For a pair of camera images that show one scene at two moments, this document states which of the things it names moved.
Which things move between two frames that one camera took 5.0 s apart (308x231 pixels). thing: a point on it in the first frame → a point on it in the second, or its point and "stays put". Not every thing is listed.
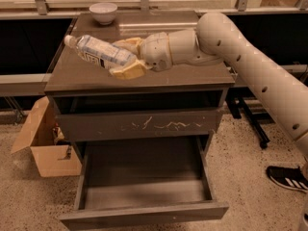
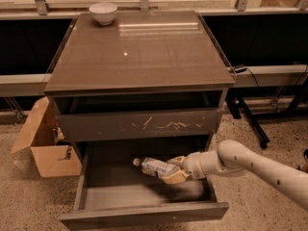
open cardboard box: [54, 156] stays put
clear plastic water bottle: [99, 52] → [152, 166]
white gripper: [155, 51] → [192, 165]
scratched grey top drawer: [137, 124] stays put
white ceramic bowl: [103, 12] stays put
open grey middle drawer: [137, 179] stays put
